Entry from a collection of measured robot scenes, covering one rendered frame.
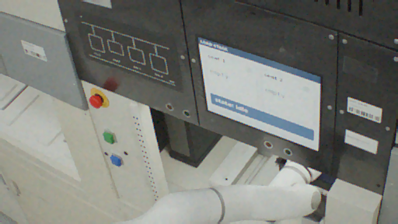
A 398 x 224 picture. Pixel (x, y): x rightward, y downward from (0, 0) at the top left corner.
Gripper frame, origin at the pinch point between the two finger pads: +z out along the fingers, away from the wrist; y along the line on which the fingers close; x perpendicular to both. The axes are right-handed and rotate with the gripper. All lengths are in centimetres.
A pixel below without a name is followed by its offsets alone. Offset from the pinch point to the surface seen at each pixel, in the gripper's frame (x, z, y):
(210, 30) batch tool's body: 51, -30, -12
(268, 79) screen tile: 43, -29, 0
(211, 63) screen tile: 42, -30, -13
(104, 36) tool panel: 40, -31, -44
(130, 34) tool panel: 43, -31, -35
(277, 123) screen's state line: 31.4, -28.8, 2.3
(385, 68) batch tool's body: 56, -28, 26
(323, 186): -9.4, -9.5, 5.1
